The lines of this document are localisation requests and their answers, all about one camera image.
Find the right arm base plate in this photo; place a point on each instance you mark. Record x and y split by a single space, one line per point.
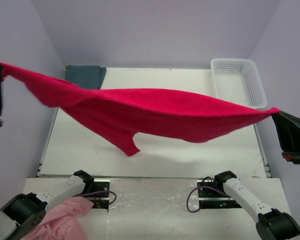
210 199

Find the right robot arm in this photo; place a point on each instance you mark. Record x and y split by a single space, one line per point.
270 223

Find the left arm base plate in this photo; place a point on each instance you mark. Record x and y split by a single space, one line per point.
101 198

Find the red t shirt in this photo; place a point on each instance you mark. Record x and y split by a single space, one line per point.
118 114

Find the folded grey-blue t shirt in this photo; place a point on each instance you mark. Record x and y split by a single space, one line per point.
86 76

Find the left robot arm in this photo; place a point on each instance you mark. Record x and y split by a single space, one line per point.
24 212

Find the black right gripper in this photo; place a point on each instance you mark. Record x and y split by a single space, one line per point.
292 132

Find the white plastic basket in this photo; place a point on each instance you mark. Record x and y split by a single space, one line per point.
237 80

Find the pink t shirt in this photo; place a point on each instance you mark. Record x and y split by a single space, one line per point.
60 222

